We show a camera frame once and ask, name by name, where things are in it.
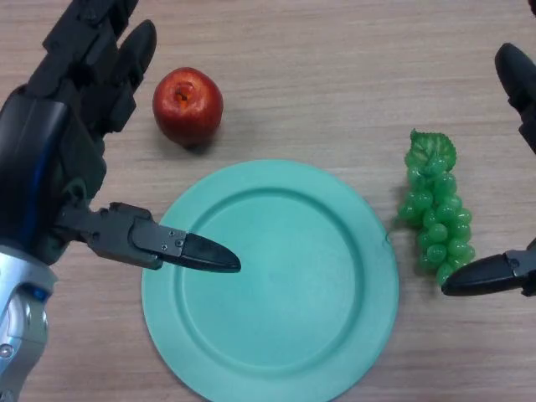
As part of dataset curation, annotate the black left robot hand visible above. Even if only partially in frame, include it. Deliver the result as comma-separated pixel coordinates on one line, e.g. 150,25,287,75
0,0,242,274

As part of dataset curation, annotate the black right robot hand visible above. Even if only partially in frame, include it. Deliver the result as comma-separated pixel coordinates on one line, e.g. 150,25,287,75
441,43,536,298

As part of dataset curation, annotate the red apple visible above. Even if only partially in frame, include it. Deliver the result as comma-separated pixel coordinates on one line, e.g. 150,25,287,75
152,66,224,148

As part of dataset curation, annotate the green round plate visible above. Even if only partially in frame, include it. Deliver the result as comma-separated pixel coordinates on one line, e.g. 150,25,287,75
141,158,399,402

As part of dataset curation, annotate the green plastic grape bunch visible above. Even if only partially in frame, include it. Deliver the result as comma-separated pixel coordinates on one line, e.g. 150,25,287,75
393,128,477,286

